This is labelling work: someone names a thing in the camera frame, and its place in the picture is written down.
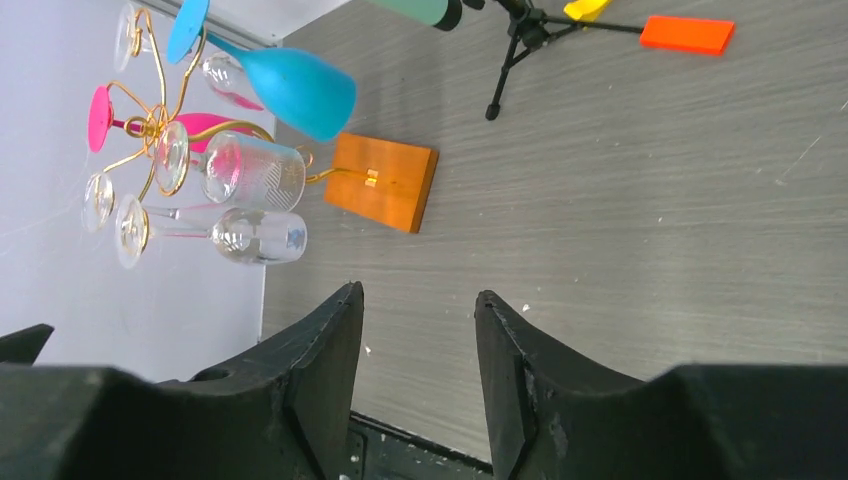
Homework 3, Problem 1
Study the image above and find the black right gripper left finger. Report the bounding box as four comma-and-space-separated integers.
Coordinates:
1, 282, 364, 479

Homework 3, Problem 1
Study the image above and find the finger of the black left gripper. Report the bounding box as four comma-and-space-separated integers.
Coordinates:
0, 324, 54, 365

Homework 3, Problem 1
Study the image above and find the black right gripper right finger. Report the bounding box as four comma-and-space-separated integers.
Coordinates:
474, 291, 847, 479

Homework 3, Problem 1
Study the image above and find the clear tall flute glass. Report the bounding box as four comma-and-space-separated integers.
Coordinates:
81, 173, 115, 233

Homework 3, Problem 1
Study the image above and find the clear stemmed wine glass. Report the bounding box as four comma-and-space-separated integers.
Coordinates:
114, 195, 308, 268

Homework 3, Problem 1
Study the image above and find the clear patterned tumbler glass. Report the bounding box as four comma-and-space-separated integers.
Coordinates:
153, 121, 306, 212

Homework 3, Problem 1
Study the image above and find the orange wooden rack base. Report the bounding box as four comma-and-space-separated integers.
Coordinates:
324, 133, 439, 234

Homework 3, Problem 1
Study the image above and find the pink wine glass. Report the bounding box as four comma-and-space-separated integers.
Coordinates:
87, 83, 272, 153

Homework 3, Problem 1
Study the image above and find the blue wine glass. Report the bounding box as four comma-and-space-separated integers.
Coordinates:
166, 0, 357, 142

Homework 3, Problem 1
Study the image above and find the clear rear wine glass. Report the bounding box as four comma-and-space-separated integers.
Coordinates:
113, 2, 265, 111

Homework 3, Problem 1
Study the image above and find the black tripod mic stand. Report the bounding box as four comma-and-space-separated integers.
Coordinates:
485, 0, 644, 121

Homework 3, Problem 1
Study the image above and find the yellow curved block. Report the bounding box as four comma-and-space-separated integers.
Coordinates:
563, 0, 612, 22

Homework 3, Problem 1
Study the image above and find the orange rectangular block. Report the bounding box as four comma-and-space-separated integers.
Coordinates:
639, 15, 736, 56

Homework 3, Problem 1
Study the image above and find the mint green microphone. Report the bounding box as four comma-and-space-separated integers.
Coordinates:
369, 0, 463, 31

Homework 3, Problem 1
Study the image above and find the gold wire glass rack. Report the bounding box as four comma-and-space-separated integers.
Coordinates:
102, 6, 379, 200

